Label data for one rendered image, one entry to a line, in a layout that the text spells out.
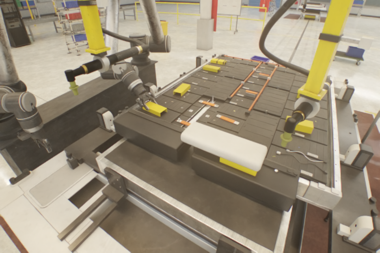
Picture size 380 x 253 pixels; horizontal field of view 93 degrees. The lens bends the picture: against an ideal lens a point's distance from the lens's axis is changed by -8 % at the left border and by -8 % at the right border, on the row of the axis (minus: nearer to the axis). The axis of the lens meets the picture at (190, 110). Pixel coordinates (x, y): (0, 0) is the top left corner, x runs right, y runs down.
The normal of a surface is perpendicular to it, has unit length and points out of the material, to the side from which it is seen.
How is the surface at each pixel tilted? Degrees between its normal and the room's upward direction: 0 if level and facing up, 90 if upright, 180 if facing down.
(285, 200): 90
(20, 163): 90
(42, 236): 0
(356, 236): 90
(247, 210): 0
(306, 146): 0
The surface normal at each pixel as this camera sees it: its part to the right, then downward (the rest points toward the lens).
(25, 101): 1.00, -0.04
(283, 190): 0.00, -0.84
